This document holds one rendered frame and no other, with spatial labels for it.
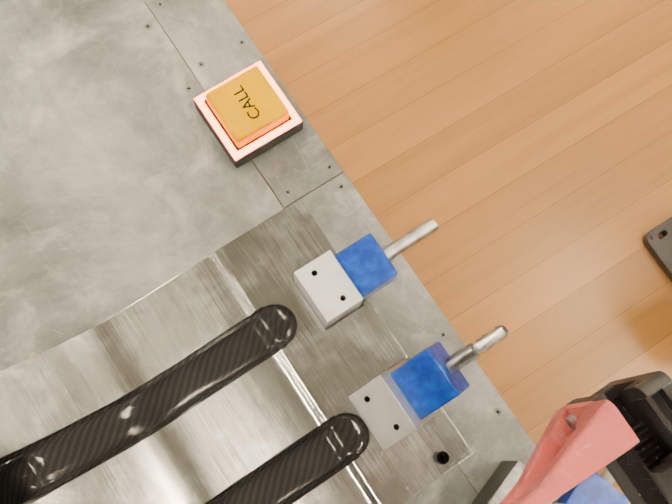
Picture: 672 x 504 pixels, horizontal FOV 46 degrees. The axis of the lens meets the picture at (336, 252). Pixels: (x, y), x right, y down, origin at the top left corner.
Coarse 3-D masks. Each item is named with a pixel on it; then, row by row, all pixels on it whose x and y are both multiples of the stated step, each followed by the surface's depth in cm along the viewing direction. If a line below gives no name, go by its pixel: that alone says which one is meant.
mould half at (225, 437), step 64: (256, 256) 68; (128, 320) 67; (192, 320) 67; (0, 384) 62; (64, 384) 64; (128, 384) 66; (256, 384) 66; (320, 384) 66; (0, 448) 60; (192, 448) 65; (256, 448) 65; (448, 448) 65
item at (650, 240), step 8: (664, 224) 80; (648, 232) 79; (656, 232) 79; (664, 232) 80; (648, 240) 79; (656, 240) 79; (664, 240) 79; (648, 248) 80; (656, 248) 79; (664, 248) 79; (656, 256) 79; (664, 256) 79; (664, 264) 79; (664, 272) 79
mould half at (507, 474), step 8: (504, 464) 72; (512, 464) 69; (520, 464) 68; (496, 472) 72; (504, 472) 70; (512, 472) 68; (520, 472) 68; (488, 480) 73; (496, 480) 70; (504, 480) 68; (512, 480) 68; (488, 488) 71; (496, 488) 68; (504, 488) 68; (480, 496) 71; (488, 496) 69; (496, 496) 68; (504, 496) 68
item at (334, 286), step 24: (360, 240) 68; (408, 240) 69; (312, 264) 66; (336, 264) 66; (360, 264) 67; (384, 264) 67; (312, 288) 65; (336, 288) 65; (360, 288) 67; (336, 312) 65
